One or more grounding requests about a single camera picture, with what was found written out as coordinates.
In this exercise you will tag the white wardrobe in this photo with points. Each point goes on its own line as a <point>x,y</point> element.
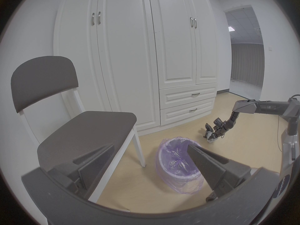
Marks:
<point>129,55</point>

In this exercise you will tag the white trash bin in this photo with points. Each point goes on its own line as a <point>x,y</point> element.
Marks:
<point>164,170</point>

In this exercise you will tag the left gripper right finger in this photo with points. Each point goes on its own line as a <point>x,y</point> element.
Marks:
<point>211,167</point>

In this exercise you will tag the white paper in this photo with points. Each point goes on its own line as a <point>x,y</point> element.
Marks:
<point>211,140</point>

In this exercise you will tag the grey padded white chair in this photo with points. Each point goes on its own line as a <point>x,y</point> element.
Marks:
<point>82,135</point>

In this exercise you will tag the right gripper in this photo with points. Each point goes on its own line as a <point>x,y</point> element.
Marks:
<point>217,132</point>

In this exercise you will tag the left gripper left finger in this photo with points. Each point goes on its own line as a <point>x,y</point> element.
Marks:
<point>89,167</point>

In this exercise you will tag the beige curtain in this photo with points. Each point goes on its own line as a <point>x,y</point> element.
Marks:
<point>247,64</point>

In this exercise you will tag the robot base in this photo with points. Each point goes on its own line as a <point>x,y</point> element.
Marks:
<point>287,153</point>

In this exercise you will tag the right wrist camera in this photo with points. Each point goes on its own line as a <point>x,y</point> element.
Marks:
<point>218,121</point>

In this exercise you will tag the ceiling light panel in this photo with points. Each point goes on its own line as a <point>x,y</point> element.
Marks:
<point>231,28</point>

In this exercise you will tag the purple plastic bag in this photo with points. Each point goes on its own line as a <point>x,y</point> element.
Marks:
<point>187,186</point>

